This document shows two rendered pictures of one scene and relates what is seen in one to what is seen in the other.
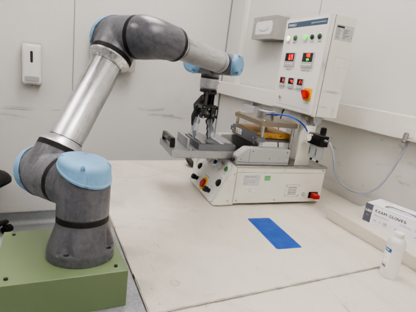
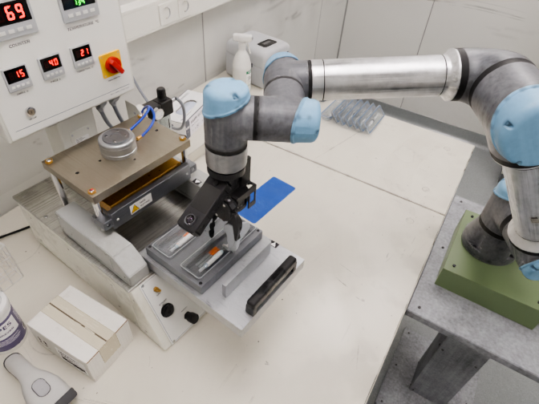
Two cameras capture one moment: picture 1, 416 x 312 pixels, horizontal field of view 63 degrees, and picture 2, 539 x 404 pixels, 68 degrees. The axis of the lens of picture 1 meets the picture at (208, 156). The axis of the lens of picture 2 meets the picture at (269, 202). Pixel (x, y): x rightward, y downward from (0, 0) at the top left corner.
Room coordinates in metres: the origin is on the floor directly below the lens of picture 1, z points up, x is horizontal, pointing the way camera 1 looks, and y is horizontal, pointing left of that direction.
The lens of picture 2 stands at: (1.67, 0.56, 1.67)
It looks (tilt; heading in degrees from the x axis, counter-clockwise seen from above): 43 degrees down; 236
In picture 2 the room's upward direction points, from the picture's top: 5 degrees clockwise
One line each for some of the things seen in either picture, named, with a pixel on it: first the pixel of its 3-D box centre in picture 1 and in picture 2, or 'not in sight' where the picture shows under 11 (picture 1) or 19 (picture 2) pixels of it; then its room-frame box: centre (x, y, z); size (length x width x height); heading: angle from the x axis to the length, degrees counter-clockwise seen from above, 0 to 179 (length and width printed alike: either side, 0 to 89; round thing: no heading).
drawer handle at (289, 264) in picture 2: (168, 138); (272, 284); (1.39, 0.17, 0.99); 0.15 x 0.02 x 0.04; 22
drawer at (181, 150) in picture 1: (198, 143); (221, 256); (1.44, 0.05, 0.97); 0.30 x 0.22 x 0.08; 112
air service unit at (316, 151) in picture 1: (315, 143); (159, 115); (1.40, -0.44, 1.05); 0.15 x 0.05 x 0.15; 22
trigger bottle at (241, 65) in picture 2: not in sight; (242, 63); (0.88, -0.89, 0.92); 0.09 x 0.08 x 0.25; 145
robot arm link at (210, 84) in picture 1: (209, 84); (224, 153); (1.42, 0.03, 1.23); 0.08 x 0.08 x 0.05
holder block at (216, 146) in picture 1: (208, 142); (205, 242); (1.46, 0.00, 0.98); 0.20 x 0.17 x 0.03; 22
